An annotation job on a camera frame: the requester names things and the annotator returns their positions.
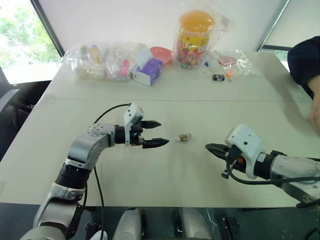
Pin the purple and white carton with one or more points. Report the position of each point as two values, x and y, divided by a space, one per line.
147 72

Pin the silver rounded robot shell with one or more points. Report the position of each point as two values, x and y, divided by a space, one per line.
130 223
195 223

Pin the clear bag around jar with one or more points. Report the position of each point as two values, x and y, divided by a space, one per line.
225 22

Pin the dark grey chair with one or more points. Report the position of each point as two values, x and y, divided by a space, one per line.
15 105

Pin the large clear bag of toys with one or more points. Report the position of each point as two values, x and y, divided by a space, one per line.
85 58

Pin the person's dark blue sleeve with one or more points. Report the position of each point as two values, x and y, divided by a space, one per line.
302 60

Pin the person's bare hand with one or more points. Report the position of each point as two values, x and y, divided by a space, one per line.
315 110

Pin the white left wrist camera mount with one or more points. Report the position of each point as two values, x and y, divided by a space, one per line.
133 113

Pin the small black box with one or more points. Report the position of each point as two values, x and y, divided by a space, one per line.
218 77

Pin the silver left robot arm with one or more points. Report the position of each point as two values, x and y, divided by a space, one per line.
82 150

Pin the crinkled clear bag, red item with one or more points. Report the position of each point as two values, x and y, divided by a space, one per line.
240 62

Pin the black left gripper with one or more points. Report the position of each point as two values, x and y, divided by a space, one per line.
136 130

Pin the yellow tube with purple cap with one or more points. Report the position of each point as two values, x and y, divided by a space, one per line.
96 53

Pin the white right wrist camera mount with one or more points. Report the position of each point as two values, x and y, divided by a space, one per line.
246 140

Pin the small orange plastic piece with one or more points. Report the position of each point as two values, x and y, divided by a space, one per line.
230 74

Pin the small blue plastic piece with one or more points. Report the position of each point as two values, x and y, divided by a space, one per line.
207 64

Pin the candy jar with orange lid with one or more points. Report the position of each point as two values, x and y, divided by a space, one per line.
192 42

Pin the small wrapped candy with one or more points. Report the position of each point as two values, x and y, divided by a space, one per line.
184 137

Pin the black window frame bar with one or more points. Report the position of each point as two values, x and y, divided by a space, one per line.
47 27

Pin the pink plastic bowl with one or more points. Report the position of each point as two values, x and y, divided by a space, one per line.
162 53

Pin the pink toy in bag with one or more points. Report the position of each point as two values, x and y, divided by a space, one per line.
124 67

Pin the grey window frame bar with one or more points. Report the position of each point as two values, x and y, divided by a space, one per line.
273 25

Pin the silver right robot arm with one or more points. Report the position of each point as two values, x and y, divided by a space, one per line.
295 165

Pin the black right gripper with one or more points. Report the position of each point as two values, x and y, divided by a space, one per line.
233 154

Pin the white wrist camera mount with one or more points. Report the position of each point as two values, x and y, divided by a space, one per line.
133 113
246 140

